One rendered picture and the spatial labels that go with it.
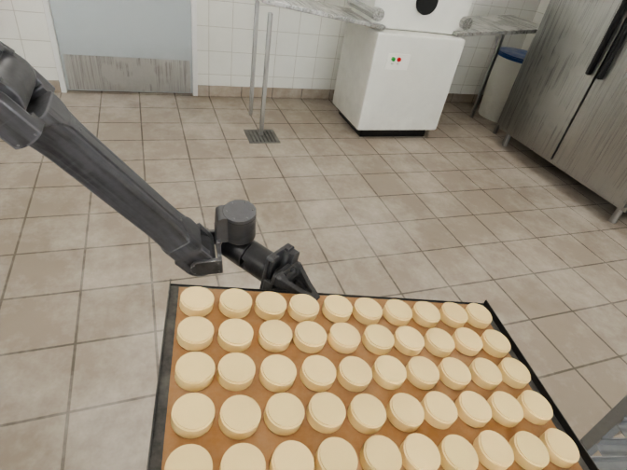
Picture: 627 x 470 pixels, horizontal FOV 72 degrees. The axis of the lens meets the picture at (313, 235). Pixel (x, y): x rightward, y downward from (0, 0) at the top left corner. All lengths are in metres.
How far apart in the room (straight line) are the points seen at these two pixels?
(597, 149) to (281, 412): 3.43
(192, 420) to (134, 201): 0.32
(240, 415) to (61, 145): 0.41
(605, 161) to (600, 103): 0.41
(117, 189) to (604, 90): 3.49
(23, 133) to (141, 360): 1.39
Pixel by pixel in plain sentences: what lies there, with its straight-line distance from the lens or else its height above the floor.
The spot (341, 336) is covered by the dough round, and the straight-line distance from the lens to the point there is 0.68.
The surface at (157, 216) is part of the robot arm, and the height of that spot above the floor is 1.08.
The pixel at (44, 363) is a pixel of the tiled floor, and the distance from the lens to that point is 1.97.
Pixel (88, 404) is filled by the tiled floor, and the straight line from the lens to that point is 1.82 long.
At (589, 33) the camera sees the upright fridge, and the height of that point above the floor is 1.09.
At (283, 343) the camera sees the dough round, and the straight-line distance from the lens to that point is 0.64.
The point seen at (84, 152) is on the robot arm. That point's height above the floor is 1.20.
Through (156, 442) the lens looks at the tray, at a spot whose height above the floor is 0.99.
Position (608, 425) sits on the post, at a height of 0.66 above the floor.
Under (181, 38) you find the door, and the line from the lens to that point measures 4.15.
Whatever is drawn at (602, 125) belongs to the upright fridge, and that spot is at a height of 0.59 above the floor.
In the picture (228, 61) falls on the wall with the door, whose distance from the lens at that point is 4.21.
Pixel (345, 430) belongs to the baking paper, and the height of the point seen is 0.97.
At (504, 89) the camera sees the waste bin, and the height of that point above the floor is 0.34.
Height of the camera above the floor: 1.50
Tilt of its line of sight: 37 degrees down
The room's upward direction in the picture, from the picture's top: 11 degrees clockwise
